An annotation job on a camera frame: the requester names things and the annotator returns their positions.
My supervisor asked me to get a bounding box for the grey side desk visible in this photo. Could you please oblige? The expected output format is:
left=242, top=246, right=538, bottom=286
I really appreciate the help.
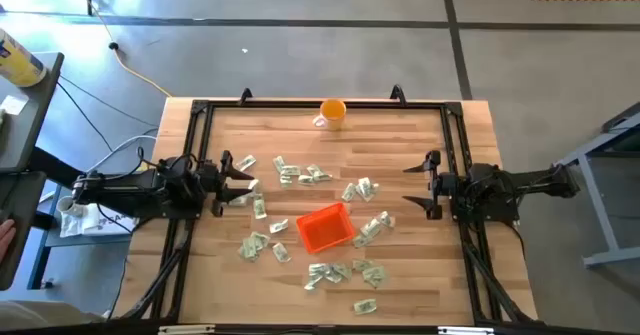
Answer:
left=0, top=51, right=66, bottom=174

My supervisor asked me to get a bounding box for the white paper sheet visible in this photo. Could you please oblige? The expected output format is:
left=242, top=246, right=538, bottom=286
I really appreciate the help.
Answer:
left=0, top=94, right=30, bottom=117

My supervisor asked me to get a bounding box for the black floor cable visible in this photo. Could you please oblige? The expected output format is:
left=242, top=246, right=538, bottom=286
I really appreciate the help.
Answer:
left=55, top=74, right=160, bottom=129
left=55, top=80, right=115, bottom=152

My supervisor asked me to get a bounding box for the white cable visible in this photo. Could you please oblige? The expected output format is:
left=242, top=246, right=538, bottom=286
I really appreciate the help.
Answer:
left=85, top=133, right=160, bottom=174

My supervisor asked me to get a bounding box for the black support beam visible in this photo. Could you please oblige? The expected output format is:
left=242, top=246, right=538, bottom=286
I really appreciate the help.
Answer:
left=28, top=146, right=89, bottom=189

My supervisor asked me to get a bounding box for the yellow mug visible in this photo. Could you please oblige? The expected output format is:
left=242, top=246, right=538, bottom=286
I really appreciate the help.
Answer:
left=312, top=98, right=348, bottom=132

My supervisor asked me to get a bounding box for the white printed bag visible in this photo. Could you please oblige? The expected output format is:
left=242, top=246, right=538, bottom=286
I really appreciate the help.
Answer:
left=59, top=202, right=141, bottom=240

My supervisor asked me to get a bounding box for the person's hand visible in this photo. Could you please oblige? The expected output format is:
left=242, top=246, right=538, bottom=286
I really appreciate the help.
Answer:
left=0, top=218, right=18, bottom=265

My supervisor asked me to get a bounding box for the silver bracket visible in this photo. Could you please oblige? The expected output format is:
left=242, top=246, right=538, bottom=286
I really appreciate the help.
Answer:
left=437, top=325, right=495, bottom=335
left=158, top=324, right=216, bottom=335

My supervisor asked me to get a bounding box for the orange plastic basket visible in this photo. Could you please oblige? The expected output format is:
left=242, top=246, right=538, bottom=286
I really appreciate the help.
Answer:
left=295, top=201, right=357, bottom=255

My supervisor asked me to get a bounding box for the person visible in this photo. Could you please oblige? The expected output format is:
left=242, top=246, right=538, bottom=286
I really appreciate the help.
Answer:
left=0, top=299, right=109, bottom=335

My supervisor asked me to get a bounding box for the yellow cable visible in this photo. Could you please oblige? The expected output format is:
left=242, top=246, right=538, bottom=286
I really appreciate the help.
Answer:
left=63, top=0, right=174, bottom=99

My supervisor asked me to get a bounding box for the grey metal table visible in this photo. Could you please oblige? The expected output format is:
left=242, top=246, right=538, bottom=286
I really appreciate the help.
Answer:
left=551, top=100, right=640, bottom=270

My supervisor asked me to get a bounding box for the white cup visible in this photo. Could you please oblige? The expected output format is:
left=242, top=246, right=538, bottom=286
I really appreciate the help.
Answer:
left=55, top=195, right=85, bottom=219

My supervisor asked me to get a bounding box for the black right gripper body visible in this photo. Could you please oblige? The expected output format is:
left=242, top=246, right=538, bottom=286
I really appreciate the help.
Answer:
left=432, top=171, right=460, bottom=202

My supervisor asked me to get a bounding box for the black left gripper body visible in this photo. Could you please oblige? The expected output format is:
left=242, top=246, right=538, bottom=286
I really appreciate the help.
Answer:
left=197, top=159, right=232, bottom=202

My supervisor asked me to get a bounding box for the yellow wipes canister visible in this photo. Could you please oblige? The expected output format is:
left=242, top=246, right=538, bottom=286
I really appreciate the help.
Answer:
left=0, top=27, right=49, bottom=89

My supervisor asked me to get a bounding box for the dark grey panel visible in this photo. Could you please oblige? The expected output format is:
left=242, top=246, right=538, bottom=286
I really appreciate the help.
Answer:
left=0, top=170, right=48, bottom=292

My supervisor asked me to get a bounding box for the black aluminium frame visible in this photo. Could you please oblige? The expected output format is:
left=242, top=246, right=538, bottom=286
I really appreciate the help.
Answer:
left=112, top=83, right=541, bottom=335

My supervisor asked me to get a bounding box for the blue metal cart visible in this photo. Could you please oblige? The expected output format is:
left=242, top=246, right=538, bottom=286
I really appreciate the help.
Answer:
left=25, top=183, right=132, bottom=291

